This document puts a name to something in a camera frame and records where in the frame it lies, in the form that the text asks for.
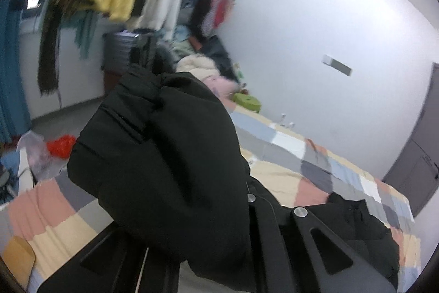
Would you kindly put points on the black garment on pile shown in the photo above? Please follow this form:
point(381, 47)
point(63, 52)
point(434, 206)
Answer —
point(221, 54)

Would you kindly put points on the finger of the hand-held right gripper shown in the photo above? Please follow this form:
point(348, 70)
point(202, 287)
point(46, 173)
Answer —
point(142, 51)

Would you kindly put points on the pink garment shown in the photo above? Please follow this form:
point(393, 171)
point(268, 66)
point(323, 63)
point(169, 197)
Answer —
point(223, 86)

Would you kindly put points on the red hanging garment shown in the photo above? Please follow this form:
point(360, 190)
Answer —
point(221, 11)

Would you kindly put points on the dark brown patterned hanging garment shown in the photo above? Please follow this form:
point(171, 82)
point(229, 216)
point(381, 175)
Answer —
point(61, 4)

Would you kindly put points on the teal hanging garment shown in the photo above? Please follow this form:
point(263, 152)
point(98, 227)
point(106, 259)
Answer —
point(84, 35)

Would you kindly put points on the green soft bag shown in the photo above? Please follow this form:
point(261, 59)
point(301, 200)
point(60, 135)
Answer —
point(247, 101)

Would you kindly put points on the patchwork checkered blanket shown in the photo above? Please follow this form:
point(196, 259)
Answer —
point(284, 173)

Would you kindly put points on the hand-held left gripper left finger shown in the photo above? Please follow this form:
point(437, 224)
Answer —
point(65, 281)

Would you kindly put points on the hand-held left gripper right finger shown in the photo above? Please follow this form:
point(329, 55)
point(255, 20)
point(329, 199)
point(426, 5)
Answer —
point(303, 246)

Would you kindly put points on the grey door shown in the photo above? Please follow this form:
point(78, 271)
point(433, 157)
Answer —
point(416, 155)

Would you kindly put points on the cream fleece garment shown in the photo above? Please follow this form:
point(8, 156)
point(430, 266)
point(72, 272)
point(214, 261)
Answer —
point(197, 65)

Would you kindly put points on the grey ribbed suitcase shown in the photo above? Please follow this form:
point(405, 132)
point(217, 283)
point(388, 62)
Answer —
point(116, 52)

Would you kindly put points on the red plastic bag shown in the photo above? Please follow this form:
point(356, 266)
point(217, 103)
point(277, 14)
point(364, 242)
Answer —
point(61, 146)

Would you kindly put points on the clear plastic bag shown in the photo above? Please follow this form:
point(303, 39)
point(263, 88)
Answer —
point(36, 155)

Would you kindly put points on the blue curtain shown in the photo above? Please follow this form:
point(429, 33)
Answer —
point(12, 80)

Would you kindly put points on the black padded jacket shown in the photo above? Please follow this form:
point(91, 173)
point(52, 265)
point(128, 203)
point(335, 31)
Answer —
point(164, 148)

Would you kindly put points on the tan paper envelope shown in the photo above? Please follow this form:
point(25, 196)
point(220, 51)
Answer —
point(19, 258)

